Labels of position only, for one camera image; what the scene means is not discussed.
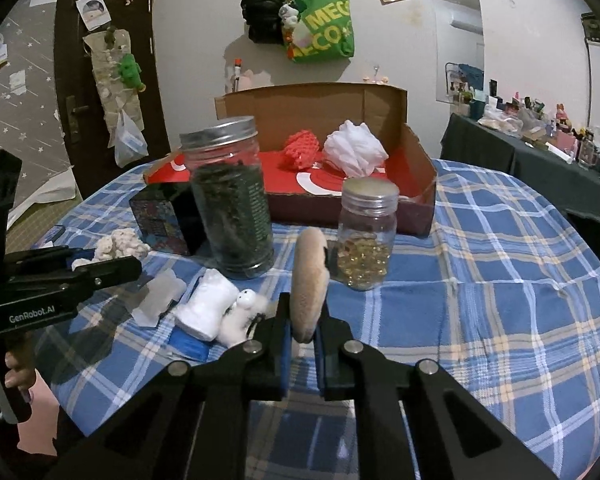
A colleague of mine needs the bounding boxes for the blue plaid blanket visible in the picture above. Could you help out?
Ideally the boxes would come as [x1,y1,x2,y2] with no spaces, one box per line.
[32,159,600,476]

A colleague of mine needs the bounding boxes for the small jar of yellow capsules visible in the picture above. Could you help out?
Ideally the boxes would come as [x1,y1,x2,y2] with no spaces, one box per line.
[336,178,400,292]

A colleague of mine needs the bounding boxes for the blue cloth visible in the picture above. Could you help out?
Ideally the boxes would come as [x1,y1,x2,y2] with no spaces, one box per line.
[166,327,210,362]

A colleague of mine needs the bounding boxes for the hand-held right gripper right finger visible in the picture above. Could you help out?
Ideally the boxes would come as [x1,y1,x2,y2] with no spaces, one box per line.
[316,305,561,480]

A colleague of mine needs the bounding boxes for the green tote bag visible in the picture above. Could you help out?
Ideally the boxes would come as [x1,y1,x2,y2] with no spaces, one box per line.
[282,0,356,64]

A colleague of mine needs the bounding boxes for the patterned storage box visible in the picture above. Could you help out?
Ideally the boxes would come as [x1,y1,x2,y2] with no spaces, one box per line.
[580,12,600,46]

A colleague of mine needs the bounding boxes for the beige hanging organizer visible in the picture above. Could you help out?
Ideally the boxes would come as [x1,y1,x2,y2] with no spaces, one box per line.
[82,29,146,131]

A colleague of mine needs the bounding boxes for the green frog plush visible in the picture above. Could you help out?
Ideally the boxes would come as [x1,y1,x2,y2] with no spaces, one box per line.
[117,54,146,93]

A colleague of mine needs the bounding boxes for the dark brown door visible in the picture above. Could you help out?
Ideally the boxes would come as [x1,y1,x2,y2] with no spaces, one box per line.
[54,0,172,168]

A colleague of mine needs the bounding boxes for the row of cosmetics bottles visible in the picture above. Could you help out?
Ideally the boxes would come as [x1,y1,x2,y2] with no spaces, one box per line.
[450,77,600,171]

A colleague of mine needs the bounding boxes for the wall mirror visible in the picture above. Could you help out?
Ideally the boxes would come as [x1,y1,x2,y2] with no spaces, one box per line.
[428,0,485,106]

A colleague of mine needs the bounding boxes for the cream crochet scrunchie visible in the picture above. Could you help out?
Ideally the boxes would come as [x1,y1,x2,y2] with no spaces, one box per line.
[72,228,150,268]

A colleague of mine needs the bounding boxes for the clear plastic bag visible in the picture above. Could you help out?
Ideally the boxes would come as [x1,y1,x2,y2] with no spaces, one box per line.
[114,108,149,168]

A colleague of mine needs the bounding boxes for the black hanging bag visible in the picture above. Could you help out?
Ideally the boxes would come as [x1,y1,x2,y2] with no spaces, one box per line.
[240,0,293,43]

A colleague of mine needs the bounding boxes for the door picture card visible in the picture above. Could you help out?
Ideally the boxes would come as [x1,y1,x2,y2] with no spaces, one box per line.
[76,0,112,31]

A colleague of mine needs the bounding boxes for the cardboard box red lining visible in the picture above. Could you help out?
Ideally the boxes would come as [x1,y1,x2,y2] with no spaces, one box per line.
[142,82,438,237]

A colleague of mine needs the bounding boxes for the white plush lamb toy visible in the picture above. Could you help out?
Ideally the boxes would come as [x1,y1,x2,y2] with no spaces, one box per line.
[219,288,271,346]

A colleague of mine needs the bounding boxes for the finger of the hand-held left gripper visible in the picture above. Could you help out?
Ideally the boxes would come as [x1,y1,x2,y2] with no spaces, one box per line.
[62,255,143,293]
[10,246,97,273]

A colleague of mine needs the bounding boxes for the white cloth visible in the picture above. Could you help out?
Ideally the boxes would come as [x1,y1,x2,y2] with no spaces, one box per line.
[172,268,241,343]

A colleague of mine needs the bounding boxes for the metal door handle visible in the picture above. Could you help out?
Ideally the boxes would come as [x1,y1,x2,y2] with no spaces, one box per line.
[65,95,90,142]

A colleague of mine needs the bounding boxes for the side table dark green cloth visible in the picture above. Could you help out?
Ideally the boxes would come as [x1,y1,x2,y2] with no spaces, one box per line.
[440,112,600,221]

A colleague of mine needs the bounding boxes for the floral black tin box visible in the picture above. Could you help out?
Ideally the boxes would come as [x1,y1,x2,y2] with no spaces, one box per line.
[129,181,206,257]

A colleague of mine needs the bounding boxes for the white mesh bath pouf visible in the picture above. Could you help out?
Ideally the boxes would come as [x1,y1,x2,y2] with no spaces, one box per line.
[321,120,390,178]

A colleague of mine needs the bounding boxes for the beige powder puff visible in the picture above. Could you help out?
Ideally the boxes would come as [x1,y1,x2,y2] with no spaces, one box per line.
[290,226,338,345]

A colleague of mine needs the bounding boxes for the large glass jar dark leaves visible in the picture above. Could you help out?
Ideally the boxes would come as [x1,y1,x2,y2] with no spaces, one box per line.
[179,116,276,281]

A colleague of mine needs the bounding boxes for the white goose plush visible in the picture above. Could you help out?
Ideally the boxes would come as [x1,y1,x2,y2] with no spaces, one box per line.
[278,0,306,56]

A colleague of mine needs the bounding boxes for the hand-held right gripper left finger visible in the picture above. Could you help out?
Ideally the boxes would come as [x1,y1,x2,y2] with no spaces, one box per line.
[45,292,293,480]

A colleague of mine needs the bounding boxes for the coral crochet scrunchie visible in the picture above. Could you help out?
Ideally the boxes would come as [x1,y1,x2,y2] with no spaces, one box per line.
[279,129,323,171]

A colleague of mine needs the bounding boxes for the person's left hand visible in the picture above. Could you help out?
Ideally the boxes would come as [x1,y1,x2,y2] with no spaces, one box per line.
[0,345,36,418]

